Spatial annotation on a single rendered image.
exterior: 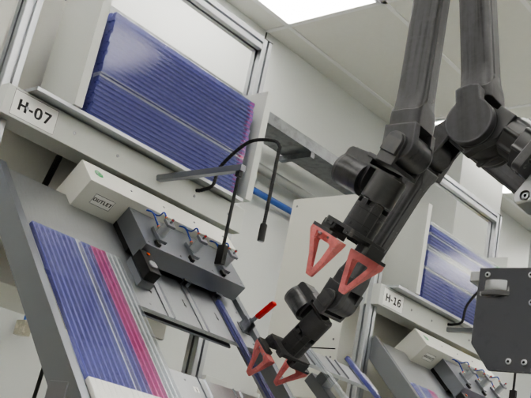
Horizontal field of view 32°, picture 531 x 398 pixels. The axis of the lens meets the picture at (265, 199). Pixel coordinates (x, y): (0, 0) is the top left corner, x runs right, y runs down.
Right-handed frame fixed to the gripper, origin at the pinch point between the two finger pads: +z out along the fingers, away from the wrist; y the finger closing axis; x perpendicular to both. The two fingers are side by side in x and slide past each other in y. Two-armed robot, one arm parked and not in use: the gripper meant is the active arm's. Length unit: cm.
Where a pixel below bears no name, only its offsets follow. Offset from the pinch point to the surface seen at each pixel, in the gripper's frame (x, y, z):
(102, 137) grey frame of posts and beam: -54, 38, -12
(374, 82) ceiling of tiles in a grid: -257, -217, -44
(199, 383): 7.7, 23.6, 1.8
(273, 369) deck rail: -5.3, -7.6, 0.5
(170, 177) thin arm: -48, 19, -13
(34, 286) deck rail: -6, 60, 3
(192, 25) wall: -257, -99, -10
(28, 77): -73, 51, -9
